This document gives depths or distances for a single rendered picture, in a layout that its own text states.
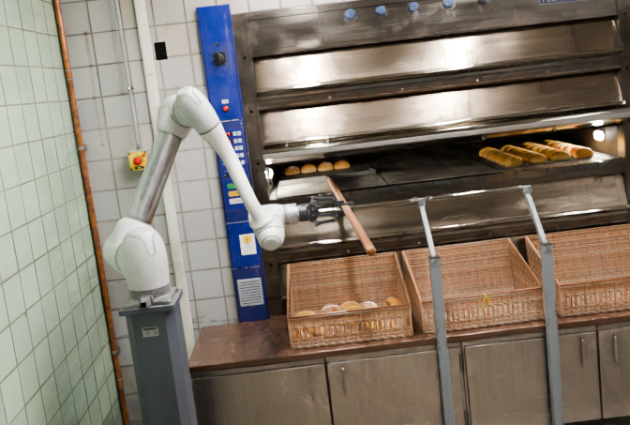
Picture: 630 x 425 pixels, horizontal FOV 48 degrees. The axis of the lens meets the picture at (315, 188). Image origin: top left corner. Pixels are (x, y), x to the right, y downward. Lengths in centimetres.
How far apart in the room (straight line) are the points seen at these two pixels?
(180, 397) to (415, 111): 175
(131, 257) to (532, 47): 215
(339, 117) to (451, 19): 72
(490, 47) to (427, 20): 34
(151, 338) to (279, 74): 145
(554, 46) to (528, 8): 22
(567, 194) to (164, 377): 218
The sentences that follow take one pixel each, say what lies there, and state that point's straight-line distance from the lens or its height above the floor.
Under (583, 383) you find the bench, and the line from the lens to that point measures 348.
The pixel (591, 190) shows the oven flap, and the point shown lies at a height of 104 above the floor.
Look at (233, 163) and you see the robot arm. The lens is 286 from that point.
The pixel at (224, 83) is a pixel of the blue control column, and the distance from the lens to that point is 349.
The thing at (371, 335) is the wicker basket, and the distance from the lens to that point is 326.
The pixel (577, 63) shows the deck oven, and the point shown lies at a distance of 376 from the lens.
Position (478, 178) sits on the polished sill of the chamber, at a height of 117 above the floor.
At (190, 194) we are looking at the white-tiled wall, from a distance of 358.
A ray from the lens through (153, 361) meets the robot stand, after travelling 277.
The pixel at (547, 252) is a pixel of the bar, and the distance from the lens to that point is 317.
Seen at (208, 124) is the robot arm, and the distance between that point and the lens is 281.
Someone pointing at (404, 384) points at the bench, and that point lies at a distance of 327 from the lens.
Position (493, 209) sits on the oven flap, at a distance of 369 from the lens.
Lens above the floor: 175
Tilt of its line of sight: 9 degrees down
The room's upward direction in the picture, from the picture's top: 7 degrees counter-clockwise
